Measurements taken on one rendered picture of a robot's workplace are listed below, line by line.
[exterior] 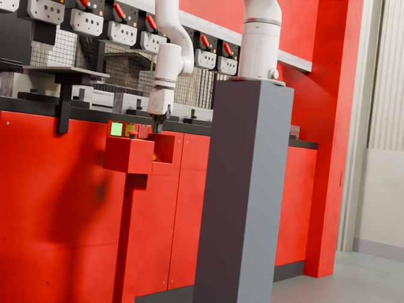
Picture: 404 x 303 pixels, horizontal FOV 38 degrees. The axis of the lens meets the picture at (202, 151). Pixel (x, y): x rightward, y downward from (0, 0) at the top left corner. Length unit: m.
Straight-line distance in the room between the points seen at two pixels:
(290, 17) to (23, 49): 1.67
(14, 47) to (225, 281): 1.55
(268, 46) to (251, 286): 0.74
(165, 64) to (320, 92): 1.95
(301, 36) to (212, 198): 2.17
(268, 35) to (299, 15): 1.99
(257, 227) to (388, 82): 3.56
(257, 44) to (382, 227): 3.51
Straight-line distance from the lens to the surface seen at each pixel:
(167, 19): 2.20
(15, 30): 2.85
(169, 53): 2.15
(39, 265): 2.20
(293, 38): 3.76
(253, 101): 1.77
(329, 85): 3.92
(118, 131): 2.21
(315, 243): 3.92
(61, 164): 2.18
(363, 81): 5.17
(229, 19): 3.16
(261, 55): 1.84
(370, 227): 5.22
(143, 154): 2.10
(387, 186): 5.14
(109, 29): 2.49
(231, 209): 1.80
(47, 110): 2.12
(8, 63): 2.41
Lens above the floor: 0.80
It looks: 1 degrees down
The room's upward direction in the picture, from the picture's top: 6 degrees clockwise
